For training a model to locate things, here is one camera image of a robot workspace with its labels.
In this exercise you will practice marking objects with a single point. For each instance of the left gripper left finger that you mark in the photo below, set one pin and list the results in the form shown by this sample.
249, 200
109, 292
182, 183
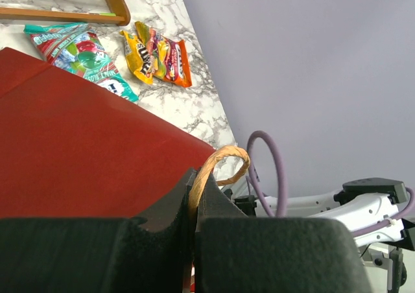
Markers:
149, 252

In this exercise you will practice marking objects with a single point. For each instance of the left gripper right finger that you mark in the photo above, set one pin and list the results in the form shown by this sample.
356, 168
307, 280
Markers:
237, 253

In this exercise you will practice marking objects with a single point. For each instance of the red brown paper bag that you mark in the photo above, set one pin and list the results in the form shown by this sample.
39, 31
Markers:
70, 149

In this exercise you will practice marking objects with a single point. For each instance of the orange Fox's candy bag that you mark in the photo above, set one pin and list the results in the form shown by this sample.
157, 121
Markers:
169, 58

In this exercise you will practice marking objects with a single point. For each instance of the green Fox's mint bag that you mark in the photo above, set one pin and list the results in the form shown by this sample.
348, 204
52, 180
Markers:
75, 48

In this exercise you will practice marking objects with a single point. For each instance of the yellow M&M's candy bag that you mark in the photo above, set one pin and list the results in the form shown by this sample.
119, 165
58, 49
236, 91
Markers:
137, 57

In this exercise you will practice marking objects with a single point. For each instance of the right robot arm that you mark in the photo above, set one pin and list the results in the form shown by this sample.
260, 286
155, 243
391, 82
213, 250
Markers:
373, 209

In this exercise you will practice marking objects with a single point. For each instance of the wooden two-tier rack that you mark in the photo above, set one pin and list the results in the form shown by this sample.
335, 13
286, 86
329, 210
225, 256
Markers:
65, 11

